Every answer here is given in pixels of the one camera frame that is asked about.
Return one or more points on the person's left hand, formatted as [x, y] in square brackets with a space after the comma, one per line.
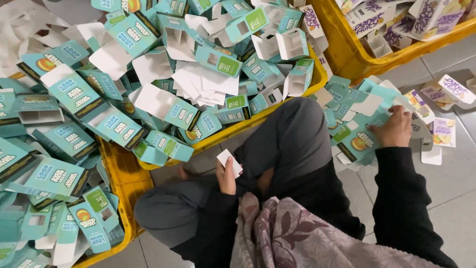
[227, 182]

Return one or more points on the person's right hand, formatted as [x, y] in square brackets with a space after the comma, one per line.
[396, 128]

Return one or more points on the small white card piece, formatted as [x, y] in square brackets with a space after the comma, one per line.
[226, 156]

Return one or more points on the teal carton orange print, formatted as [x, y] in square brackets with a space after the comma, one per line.
[359, 143]

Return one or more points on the flat white purple fruit carton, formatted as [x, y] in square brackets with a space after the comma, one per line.
[444, 132]
[420, 104]

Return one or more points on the yellow plastic crate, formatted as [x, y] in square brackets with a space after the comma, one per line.
[124, 186]
[346, 48]
[238, 128]

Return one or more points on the pile of flat teal blanks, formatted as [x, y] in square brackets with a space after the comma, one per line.
[346, 104]

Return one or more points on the folded white purple fruit carton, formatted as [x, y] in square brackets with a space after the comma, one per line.
[452, 91]

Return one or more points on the person's grey trousered legs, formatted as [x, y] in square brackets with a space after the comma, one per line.
[290, 149]

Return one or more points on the floral grey pink scarf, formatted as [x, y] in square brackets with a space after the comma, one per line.
[290, 238]

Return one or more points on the heap of purple print cartons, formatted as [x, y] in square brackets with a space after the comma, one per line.
[401, 20]

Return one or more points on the heap of folded teal cartons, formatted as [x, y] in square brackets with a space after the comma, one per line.
[174, 74]
[48, 186]

